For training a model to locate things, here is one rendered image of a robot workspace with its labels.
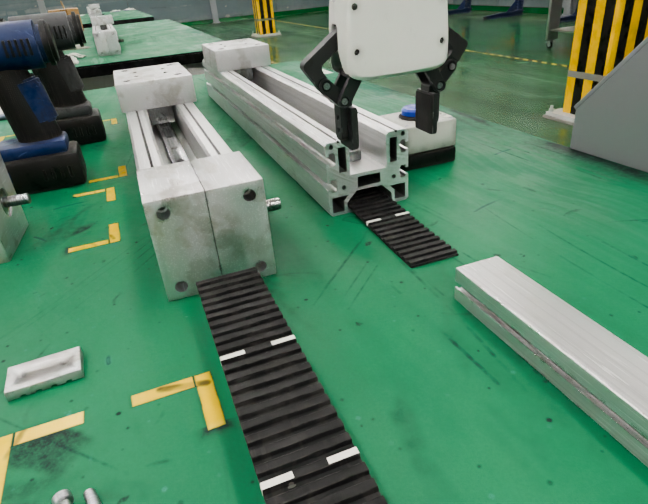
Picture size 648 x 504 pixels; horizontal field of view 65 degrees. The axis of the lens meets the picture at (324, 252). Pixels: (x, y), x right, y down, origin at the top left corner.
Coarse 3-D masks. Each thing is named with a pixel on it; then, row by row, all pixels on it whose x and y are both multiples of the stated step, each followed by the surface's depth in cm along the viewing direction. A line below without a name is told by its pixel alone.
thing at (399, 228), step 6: (408, 222) 54; (414, 222) 54; (384, 228) 53; (390, 228) 53; (396, 228) 53; (402, 228) 52; (408, 228) 52; (414, 228) 53; (420, 228) 53; (378, 234) 52; (384, 234) 52; (390, 234) 52; (396, 234) 52
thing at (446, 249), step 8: (432, 248) 49; (440, 248) 48; (448, 248) 49; (408, 256) 48; (416, 256) 48; (424, 256) 47; (432, 256) 47; (440, 256) 47; (448, 256) 48; (408, 264) 47; (416, 264) 47; (424, 264) 47
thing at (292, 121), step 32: (224, 96) 108; (256, 96) 78; (288, 96) 87; (320, 96) 74; (256, 128) 82; (288, 128) 65; (320, 128) 59; (384, 128) 57; (288, 160) 69; (320, 160) 56; (352, 160) 60; (384, 160) 58; (320, 192) 59; (352, 192) 57; (384, 192) 61
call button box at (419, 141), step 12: (396, 120) 69; (408, 120) 68; (444, 120) 67; (408, 132) 66; (420, 132) 66; (444, 132) 68; (408, 144) 67; (420, 144) 67; (432, 144) 68; (444, 144) 69; (408, 156) 67; (420, 156) 68; (432, 156) 69; (444, 156) 69; (408, 168) 68
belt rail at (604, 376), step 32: (480, 288) 38; (512, 288) 37; (544, 288) 37; (480, 320) 39; (512, 320) 35; (544, 320) 34; (576, 320) 34; (544, 352) 33; (576, 352) 31; (608, 352) 31; (640, 352) 30; (576, 384) 31; (608, 384) 28; (640, 384) 28; (608, 416) 29; (640, 416) 27; (640, 448) 27
